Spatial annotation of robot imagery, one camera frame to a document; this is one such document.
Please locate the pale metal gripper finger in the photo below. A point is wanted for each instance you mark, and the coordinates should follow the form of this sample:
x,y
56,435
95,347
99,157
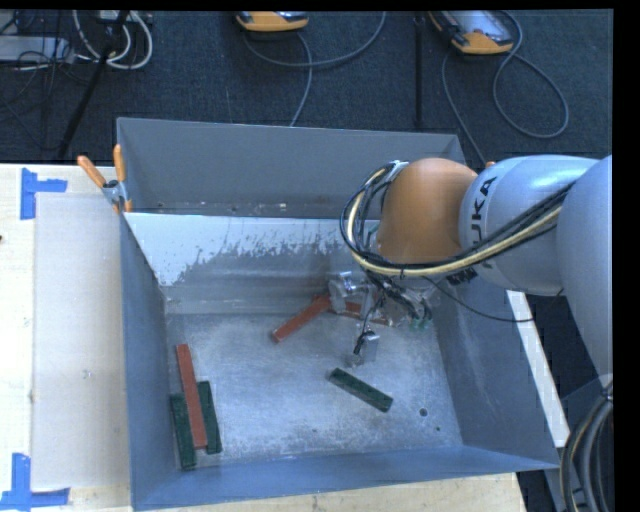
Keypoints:
x,y
369,350
340,292

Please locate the red-brown flat block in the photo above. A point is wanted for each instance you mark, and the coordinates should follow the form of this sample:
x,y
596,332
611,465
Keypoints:
x,y
300,320
352,307
192,395

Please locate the dark green flat block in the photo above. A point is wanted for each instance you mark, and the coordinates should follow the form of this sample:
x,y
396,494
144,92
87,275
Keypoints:
x,y
183,432
210,417
360,389

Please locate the grey metal bin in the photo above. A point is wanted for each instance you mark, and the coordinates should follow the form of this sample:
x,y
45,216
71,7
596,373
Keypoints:
x,y
280,390

